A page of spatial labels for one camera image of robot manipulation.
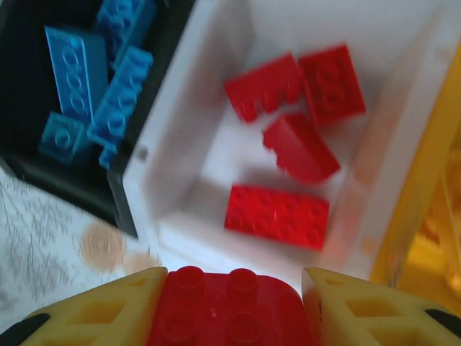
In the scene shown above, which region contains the red lego brick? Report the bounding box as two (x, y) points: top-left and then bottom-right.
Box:
(223, 184), (331, 250)
(297, 42), (367, 127)
(262, 112), (341, 185)
(223, 52), (303, 123)
(146, 265), (314, 346)

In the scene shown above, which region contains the small blue lego brick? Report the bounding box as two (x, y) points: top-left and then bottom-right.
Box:
(37, 110), (86, 165)
(86, 45), (154, 147)

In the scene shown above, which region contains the yellow lego brick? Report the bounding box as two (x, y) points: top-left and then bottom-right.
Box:
(406, 216), (461, 282)

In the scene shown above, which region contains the yellow plastic bin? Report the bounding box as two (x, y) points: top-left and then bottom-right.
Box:
(367, 43), (461, 311)

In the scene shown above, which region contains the white plastic bin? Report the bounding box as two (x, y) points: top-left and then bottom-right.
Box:
(122, 0), (451, 275)

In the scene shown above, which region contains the black plastic bin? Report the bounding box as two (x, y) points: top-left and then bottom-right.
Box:
(0, 0), (202, 239)

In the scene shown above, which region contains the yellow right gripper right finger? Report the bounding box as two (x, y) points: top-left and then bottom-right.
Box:
(301, 266), (461, 346)

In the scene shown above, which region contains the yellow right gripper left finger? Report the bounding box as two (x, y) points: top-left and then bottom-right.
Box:
(14, 266), (169, 346)

